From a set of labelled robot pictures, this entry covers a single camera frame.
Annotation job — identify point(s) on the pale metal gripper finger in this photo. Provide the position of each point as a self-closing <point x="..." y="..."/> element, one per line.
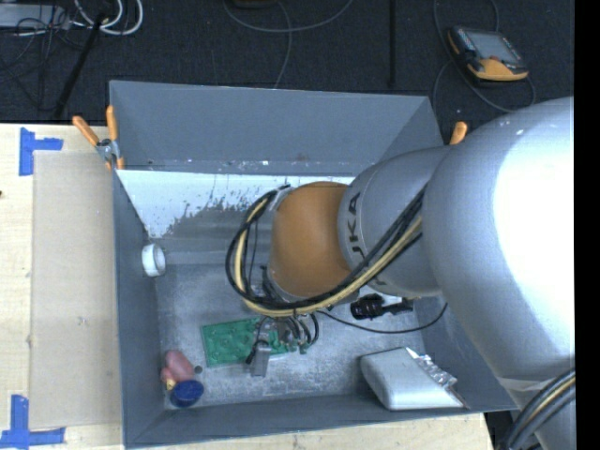
<point x="260" y="361"/>
<point x="251" y="352"/>

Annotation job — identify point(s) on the green circuit board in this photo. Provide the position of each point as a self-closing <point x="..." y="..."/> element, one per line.
<point x="227" y="342"/>

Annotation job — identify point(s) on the blue round cap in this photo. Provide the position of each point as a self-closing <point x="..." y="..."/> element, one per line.
<point x="187" y="392"/>

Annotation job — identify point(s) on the white packet with silver foil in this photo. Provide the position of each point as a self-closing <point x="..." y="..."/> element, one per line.
<point x="403" y="382"/>

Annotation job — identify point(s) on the white tape roll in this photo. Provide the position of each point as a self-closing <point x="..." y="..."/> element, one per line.
<point x="153" y="260"/>

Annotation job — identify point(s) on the pale flat board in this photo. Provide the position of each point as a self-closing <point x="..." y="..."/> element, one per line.
<point x="70" y="274"/>

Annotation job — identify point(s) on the grey metal bin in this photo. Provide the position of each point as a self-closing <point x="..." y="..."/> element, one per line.
<point x="262" y="129"/>

